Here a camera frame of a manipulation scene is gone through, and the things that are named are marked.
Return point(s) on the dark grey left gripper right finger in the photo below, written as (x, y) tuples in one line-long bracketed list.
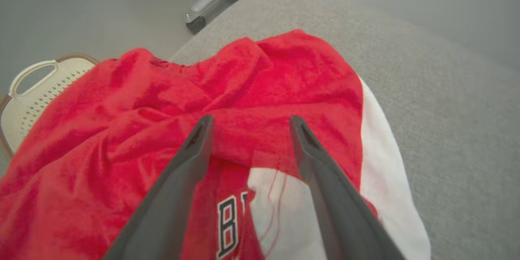
[(341, 211)]

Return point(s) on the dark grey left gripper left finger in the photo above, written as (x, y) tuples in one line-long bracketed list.
[(170, 203)]

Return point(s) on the red and white basketball jersey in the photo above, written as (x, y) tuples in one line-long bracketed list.
[(284, 81)]

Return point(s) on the cream perforated laundry basket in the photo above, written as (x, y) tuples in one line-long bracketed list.
[(32, 101)]

